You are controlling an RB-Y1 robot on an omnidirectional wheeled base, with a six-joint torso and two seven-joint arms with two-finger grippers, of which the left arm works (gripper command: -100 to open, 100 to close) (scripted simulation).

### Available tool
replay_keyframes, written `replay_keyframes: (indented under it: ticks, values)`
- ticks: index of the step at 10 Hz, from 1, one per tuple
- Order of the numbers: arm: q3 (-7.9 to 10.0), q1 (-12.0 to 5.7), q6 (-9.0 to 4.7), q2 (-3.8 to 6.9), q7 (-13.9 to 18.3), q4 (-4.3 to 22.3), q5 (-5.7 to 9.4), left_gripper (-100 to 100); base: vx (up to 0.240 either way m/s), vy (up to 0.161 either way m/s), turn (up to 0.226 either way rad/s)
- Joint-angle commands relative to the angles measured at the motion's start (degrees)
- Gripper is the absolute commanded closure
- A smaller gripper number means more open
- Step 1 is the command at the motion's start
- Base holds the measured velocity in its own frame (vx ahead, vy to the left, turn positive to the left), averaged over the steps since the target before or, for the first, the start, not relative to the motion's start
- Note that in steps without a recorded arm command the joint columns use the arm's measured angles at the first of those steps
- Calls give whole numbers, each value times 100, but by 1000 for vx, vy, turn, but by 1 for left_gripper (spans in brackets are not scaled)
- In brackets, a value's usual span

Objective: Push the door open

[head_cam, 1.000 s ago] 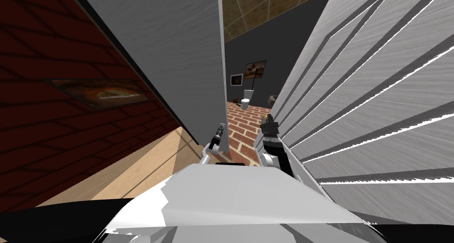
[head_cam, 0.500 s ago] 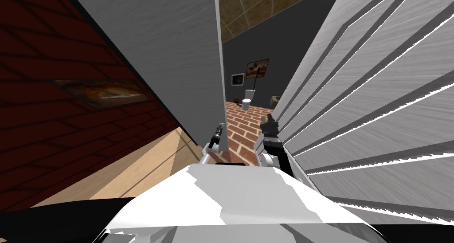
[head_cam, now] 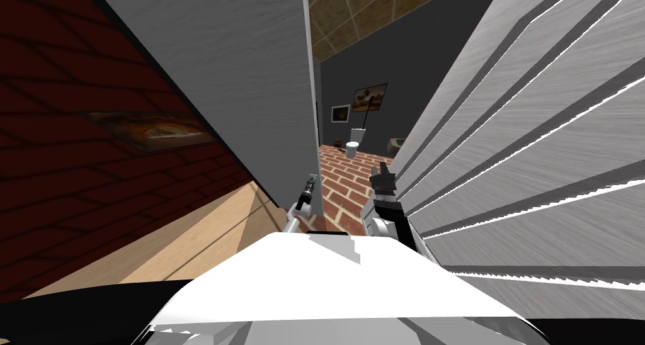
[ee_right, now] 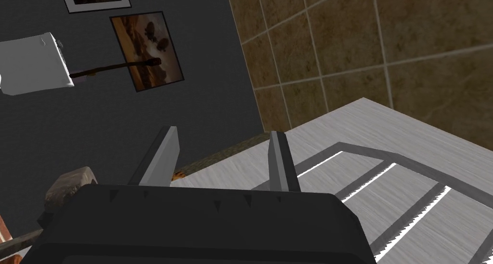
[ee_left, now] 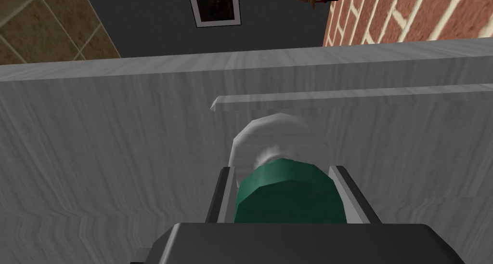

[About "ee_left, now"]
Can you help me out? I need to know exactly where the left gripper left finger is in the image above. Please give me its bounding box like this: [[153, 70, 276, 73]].
[[205, 166, 236, 224]]

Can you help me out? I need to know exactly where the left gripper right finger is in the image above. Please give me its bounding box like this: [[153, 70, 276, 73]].
[[328, 165, 382, 224]]

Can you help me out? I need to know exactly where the white framed dark picture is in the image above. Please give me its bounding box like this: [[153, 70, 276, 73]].
[[186, 0, 242, 28]]

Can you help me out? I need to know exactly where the grey wooden door leaf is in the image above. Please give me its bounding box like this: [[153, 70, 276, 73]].
[[0, 38, 493, 264]]

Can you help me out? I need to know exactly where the green and white door knob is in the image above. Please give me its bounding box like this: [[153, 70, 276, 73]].
[[228, 113, 347, 224]]

